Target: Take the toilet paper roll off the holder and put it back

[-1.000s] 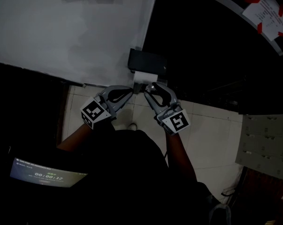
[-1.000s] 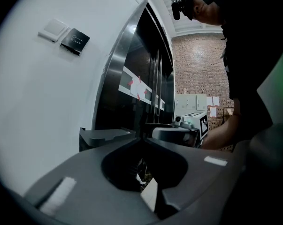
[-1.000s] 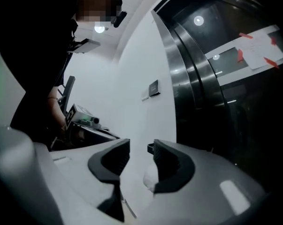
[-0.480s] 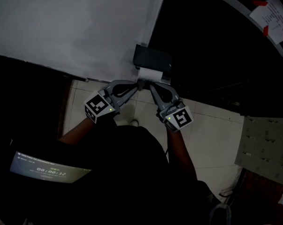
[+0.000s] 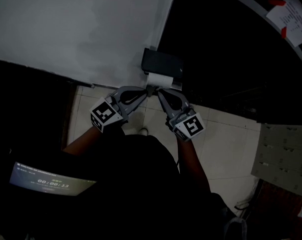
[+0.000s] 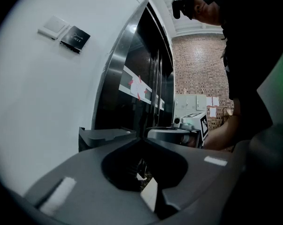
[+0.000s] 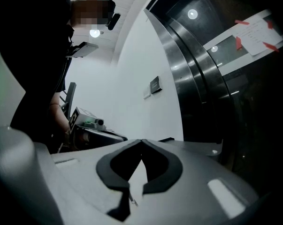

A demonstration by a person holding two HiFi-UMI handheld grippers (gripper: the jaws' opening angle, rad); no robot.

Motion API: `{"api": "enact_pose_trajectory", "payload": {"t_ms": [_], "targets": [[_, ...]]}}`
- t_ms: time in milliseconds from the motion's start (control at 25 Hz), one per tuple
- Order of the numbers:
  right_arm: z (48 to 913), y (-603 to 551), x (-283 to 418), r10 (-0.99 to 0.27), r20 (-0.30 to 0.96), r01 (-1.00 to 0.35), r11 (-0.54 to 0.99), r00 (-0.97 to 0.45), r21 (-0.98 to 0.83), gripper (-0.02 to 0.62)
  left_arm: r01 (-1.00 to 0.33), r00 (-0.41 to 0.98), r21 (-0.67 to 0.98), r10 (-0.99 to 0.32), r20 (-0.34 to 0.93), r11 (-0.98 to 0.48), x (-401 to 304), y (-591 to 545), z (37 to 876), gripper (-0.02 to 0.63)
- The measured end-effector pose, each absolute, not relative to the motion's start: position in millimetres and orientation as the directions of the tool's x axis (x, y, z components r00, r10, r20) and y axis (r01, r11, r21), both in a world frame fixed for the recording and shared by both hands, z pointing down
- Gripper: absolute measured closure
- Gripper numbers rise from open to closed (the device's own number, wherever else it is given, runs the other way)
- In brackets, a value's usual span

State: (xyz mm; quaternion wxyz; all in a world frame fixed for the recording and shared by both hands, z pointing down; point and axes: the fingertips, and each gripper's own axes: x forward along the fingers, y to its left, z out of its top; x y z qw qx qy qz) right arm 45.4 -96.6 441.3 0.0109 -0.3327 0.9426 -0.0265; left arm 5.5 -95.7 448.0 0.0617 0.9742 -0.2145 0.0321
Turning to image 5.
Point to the person's left forearm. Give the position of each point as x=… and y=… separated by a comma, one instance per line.
x=83, y=141

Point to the lit screen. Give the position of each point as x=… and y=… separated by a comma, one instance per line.
x=48, y=181

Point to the white note with red tape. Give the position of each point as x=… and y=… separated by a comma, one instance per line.
x=289, y=20

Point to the dark glass door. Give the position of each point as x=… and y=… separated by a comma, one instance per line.
x=216, y=41

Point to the person's shoe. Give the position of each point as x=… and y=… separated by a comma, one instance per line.
x=144, y=131

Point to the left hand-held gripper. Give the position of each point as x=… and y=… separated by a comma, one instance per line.
x=104, y=114

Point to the person in dark clothes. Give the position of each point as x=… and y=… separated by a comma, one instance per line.
x=140, y=189

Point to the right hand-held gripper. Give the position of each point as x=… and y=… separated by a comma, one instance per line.
x=189, y=126

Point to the white toilet paper roll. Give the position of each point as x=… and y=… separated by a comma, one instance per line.
x=159, y=80

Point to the person's right forearm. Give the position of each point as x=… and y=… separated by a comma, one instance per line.
x=190, y=159

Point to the black toilet paper holder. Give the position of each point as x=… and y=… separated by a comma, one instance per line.
x=162, y=61

